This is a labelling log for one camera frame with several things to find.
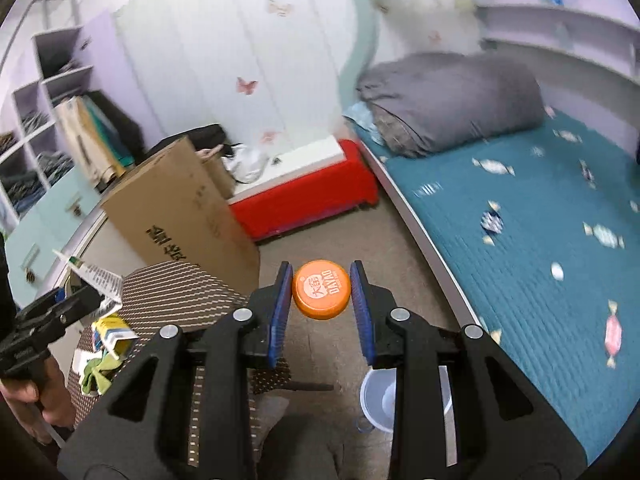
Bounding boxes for brown dotted tablecloth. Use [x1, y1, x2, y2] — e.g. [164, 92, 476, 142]
[65, 259, 294, 470]

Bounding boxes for white shelf cabinet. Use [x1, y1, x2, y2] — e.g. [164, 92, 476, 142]
[1, 12, 162, 308]

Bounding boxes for grey folded duvet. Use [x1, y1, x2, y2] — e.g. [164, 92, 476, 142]
[357, 52, 546, 158]

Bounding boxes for white plastic bag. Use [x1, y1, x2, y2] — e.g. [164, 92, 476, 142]
[221, 143, 269, 184]

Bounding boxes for large cardboard box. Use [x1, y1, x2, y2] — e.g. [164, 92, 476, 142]
[101, 138, 260, 295]

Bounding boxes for green crumpled cloth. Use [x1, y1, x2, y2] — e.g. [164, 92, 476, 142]
[80, 352, 122, 396]

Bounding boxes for lilac wall shelves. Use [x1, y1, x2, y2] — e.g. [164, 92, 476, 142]
[472, 0, 639, 84]

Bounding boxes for white printed paper wrapper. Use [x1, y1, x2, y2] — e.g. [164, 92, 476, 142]
[53, 249, 124, 304]

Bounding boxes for person's left hand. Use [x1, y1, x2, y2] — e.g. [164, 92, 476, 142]
[1, 356, 76, 444]

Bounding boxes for hanging beige green clothes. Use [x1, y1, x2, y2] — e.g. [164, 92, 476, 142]
[53, 90, 145, 193]

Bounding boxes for red storage bench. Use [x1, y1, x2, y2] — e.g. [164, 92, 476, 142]
[230, 140, 378, 242]

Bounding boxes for teal quilted bed mattress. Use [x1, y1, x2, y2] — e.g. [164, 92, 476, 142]
[346, 103, 639, 460]

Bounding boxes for orange bottle cap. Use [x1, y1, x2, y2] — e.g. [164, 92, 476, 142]
[292, 259, 352, 321]

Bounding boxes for yellow white carton trash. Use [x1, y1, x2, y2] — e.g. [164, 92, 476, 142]
[91, 314, 138, 361]

